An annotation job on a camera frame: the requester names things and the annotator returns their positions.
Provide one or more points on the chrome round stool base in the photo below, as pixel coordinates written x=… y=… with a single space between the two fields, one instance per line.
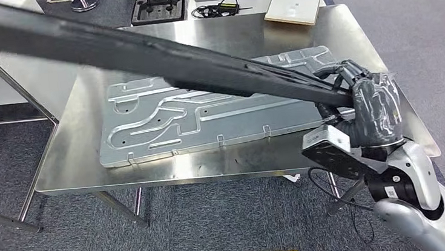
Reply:
x=85 y=2

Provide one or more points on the black plastic plate frame part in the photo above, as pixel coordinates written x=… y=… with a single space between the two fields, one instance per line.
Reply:
x=119 y=53

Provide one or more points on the black foam tray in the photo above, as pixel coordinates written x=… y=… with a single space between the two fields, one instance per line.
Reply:
x=159 y=5

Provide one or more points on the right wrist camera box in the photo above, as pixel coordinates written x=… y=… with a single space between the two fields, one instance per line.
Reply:
x=325 y=147

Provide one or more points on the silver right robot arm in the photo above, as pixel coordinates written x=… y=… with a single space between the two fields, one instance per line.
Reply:
x=420 y=171

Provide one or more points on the open cardboard box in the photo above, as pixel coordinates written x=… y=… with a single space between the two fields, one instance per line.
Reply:
x=296 y=1

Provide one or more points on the stainless steel workbench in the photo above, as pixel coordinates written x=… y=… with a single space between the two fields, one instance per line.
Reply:
x=69 y=170

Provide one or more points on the white cabinet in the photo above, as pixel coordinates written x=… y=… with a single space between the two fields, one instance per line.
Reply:
x=41 y=84

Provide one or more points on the stamped grey metal panel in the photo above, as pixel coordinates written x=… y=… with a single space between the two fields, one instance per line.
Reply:
x=207 y=134

